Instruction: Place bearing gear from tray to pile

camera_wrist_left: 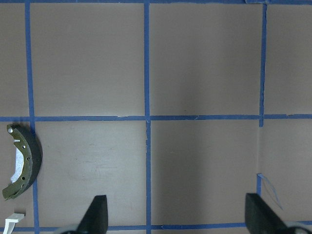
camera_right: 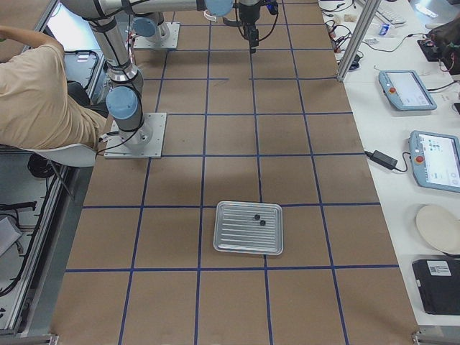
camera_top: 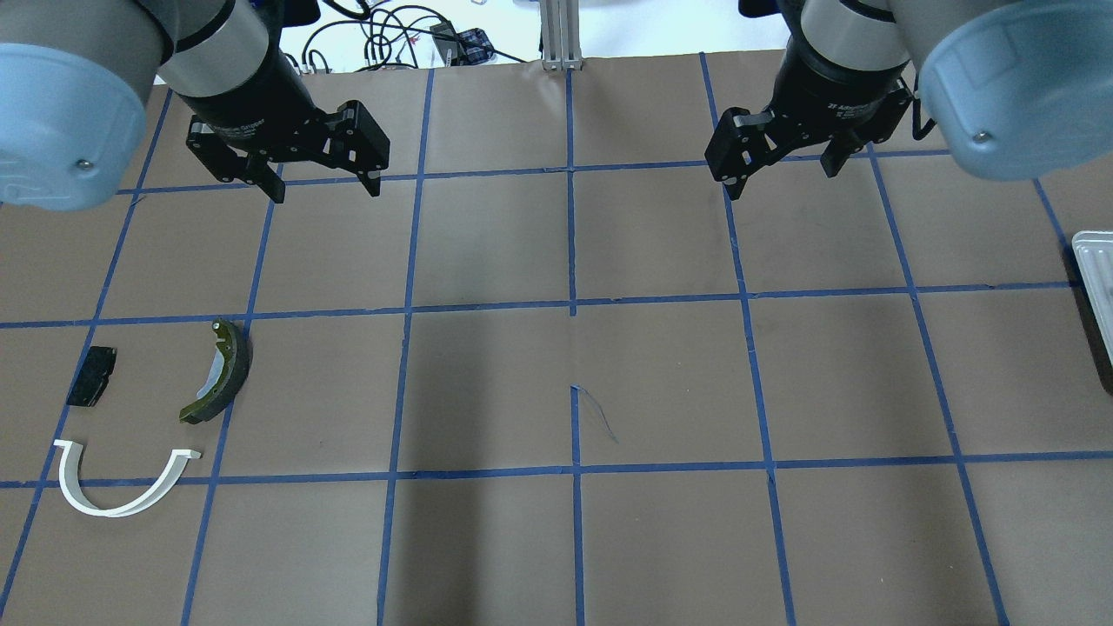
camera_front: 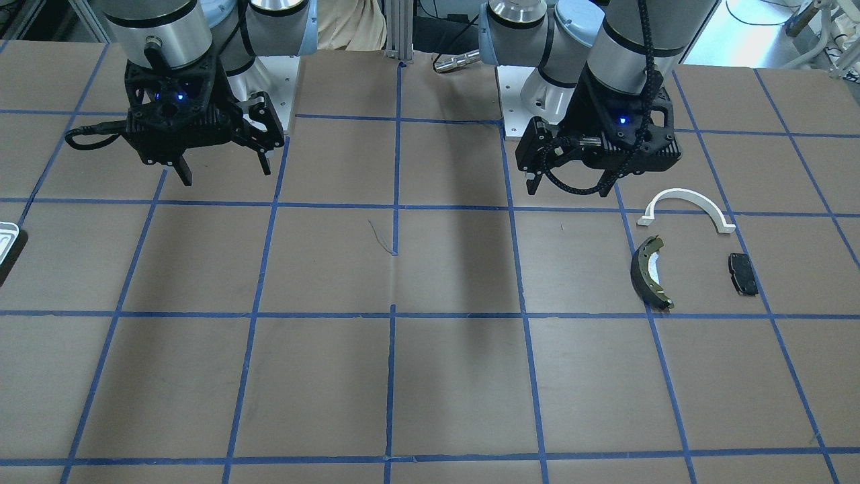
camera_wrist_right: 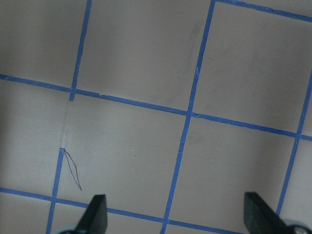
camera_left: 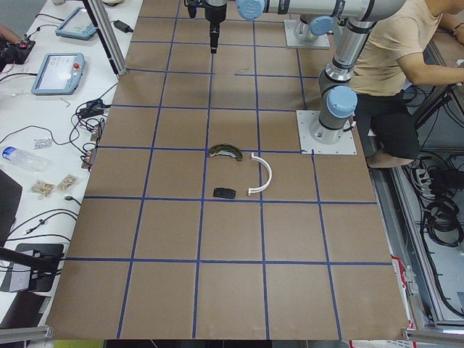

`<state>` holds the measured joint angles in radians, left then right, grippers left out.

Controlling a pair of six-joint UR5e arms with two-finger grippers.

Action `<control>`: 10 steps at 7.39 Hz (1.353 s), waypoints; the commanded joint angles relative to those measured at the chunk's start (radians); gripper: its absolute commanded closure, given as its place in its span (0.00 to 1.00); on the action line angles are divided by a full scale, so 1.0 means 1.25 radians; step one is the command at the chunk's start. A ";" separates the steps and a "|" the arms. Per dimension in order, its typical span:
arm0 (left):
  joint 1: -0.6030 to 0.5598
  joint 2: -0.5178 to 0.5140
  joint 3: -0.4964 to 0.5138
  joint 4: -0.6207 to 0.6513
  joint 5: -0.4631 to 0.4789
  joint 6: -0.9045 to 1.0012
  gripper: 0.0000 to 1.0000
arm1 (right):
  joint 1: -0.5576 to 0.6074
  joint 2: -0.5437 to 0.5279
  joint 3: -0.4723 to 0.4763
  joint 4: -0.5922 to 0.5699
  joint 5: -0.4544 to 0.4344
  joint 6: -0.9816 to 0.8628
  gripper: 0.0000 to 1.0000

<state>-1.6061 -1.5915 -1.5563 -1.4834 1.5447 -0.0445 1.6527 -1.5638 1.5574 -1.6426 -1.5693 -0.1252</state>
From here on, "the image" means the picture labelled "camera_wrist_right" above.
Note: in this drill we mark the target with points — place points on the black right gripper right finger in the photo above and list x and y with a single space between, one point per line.
259 218

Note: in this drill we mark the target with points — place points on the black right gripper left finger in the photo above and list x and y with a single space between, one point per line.
95 219

